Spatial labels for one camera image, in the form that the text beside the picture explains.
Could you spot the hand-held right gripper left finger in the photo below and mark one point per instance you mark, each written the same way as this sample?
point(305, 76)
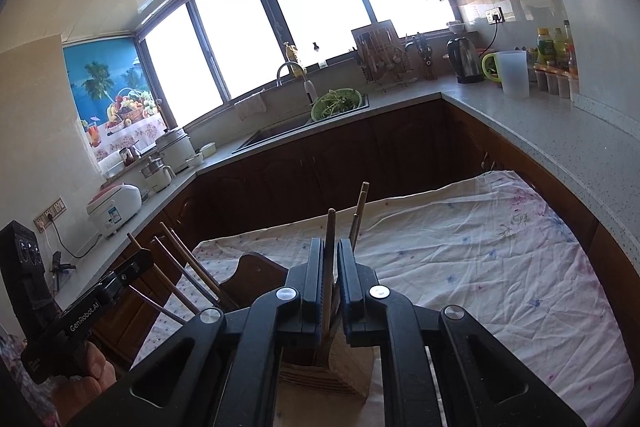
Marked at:
point(318, 302)

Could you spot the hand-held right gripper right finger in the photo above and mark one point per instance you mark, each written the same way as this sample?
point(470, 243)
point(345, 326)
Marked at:
point(344, 302)

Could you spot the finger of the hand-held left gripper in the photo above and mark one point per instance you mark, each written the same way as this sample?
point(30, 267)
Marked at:
point(130, 264)

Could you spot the light wooden chopstick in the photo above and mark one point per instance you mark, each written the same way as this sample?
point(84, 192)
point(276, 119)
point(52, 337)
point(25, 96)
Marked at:
point(329, 257)

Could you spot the wooden chopstick holder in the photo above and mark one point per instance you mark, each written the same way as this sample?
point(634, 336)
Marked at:
point(345, 367)

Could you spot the person's left hand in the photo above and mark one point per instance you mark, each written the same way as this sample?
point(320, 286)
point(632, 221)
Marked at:
point(97, 367)

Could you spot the small black stand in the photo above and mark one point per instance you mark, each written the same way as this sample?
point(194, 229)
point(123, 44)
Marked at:
point(57, 269)

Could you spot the grey metal chopstick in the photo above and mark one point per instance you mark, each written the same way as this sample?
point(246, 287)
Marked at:
point(187, 272)
point(157, 305)

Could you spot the white pink rice cooker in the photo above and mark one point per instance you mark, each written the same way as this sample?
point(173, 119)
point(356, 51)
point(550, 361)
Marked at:
point(114, 209)

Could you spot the dark brown wooden chopstick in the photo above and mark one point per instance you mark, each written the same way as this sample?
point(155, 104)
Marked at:
point(200, 269)

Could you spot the small white electric kettle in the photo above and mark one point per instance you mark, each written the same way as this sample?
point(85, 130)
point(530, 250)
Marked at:
point(157, 174)

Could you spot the small white bowl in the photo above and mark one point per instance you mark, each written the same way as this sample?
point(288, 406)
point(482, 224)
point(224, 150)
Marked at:
point(207, 148)
point(195, 158)

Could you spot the white electric steamer pot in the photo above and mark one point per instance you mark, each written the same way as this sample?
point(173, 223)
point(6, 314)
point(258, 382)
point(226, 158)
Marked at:
point(175, 147)

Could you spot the floral white cloth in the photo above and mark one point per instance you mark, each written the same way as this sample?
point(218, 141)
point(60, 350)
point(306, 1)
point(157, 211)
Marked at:
point(475, 257)

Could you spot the steel kitchen sink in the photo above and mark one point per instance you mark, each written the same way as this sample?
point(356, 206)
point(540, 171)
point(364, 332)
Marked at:
point(280, 132)

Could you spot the tropical fruit print blind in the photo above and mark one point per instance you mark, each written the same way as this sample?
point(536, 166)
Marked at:
point(100, 92)

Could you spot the green colander with vegetables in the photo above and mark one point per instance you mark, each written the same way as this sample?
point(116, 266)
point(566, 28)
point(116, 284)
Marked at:
point(336, 104)

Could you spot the white dish cloth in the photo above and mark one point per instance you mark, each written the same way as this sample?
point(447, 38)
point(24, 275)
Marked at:
point(251, 106)

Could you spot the chrome kitchen faucet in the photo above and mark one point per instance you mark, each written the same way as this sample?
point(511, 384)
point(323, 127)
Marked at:
point(285, 68)

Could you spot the large kitchen window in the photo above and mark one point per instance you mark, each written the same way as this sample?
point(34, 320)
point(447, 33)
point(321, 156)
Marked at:
point(240, 42)

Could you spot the yellow bottle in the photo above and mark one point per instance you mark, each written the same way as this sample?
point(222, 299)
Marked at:
point(292, 53)

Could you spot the clear pump bottle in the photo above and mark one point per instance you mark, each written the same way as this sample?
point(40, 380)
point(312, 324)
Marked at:
point(315, 49)

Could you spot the knife and scissors holder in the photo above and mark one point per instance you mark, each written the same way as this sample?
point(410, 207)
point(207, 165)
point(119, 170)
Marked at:
point(424, 57)

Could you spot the black steel electric kettle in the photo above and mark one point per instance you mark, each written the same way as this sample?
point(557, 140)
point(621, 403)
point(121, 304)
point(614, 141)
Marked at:
point(464, 62)

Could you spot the wooden cutting board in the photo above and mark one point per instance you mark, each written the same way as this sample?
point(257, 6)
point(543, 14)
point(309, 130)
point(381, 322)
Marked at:
point(372, 32)

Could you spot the green cup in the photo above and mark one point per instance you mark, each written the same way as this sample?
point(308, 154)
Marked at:
point(487, 67)

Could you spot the white plastic pitcher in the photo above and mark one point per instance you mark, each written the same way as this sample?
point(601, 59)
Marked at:
point(515, 74)

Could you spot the bottles and spice jars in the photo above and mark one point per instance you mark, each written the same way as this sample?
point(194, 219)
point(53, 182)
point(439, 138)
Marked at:
point(555, 82)

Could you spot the yellow-green drink bottle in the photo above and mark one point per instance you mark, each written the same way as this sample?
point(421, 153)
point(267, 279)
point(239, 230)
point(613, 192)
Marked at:
point(545, 47)

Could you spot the pale green bottle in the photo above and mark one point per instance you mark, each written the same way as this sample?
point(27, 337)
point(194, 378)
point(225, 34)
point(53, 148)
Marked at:
point(560, 49)

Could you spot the red-capped sauce bottle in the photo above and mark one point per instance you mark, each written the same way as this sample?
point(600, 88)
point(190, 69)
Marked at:
point(570, 57)

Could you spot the beige wall socket strip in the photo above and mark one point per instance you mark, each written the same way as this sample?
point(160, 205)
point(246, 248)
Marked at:
point(50, 211)

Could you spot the white wall socket with plug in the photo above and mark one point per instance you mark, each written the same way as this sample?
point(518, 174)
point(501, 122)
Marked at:
point(494, 15)

